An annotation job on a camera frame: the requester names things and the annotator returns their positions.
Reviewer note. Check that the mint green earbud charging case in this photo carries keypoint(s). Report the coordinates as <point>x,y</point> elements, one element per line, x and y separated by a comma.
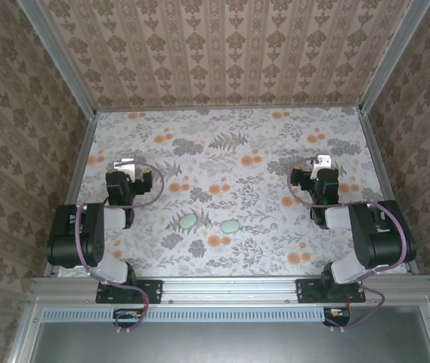
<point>189,222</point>

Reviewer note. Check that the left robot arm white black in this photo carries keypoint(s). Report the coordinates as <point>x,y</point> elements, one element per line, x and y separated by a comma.
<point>93,234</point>

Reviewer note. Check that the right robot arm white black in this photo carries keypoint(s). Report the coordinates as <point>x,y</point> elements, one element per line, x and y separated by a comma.
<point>373,242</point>

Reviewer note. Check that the mint green oval case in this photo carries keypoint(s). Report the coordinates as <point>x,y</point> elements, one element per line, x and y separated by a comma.
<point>229,226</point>

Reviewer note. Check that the floral patterned table cover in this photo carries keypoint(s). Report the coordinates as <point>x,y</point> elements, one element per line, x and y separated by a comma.
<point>237,170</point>

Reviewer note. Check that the black wiring connector box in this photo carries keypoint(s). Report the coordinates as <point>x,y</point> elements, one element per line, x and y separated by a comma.
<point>127,318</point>
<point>337,317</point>

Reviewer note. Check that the grey metal panel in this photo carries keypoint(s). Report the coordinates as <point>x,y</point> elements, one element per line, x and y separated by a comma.
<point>237,344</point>

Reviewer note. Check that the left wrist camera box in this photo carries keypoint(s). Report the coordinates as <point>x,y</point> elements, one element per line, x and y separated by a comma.
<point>124,166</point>

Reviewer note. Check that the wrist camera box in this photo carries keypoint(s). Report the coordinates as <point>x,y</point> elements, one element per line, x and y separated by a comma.
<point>322,162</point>
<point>124,166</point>

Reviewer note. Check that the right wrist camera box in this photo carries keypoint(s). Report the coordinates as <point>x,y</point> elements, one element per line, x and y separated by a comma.
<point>322,162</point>

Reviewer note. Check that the aluminium table side rail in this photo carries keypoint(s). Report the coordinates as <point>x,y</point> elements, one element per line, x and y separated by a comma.
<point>379,162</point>
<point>80,166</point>

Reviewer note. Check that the aluminium frame post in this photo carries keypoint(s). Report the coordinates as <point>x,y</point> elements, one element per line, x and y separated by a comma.
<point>61,64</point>
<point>392,60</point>

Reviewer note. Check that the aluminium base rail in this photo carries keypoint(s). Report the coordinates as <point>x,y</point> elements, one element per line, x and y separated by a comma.
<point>229,289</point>

